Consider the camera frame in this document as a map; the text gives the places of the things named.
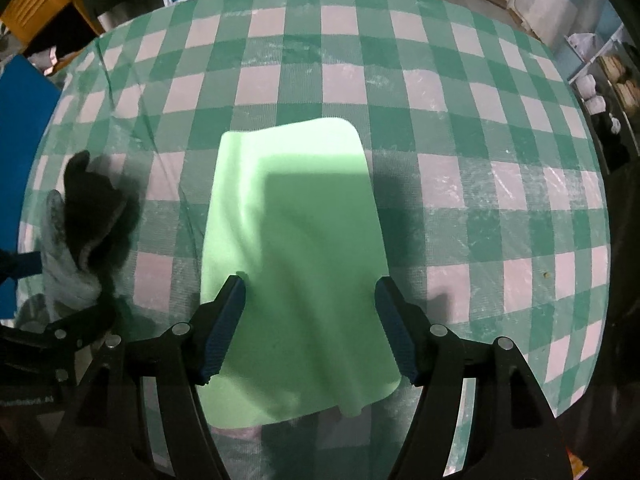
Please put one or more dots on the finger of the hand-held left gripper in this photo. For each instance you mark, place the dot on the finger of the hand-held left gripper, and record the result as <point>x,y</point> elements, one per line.
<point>75,327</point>
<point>25,264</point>

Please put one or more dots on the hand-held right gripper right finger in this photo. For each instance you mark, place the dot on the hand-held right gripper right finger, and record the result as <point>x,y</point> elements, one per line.
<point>397,330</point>

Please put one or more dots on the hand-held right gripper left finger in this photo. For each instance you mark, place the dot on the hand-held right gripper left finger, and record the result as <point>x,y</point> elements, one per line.
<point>222,330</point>

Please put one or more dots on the black glove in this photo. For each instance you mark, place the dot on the black glove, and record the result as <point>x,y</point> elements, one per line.
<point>90,210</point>

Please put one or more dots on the light green cloth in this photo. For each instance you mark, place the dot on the light green cloth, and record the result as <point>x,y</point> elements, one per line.
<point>300,240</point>

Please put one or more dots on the blue cardboard box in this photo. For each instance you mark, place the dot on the blue cardboard box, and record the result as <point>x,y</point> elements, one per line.
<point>25,125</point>

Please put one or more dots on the green checkered tablecloth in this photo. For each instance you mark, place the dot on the green checkered tablecloth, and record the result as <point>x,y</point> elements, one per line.
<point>450,110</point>

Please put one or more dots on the wooden louvred wardrobe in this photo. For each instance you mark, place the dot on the wooden louvred wardrobe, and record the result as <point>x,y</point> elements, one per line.
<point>35,5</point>

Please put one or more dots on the shoe rack with shoes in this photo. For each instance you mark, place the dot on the shoe rack with shoes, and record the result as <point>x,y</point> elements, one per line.
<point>600,100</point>

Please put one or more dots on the small white plastic bag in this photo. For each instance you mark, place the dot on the small white plastic bag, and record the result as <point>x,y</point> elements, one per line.
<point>582,45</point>

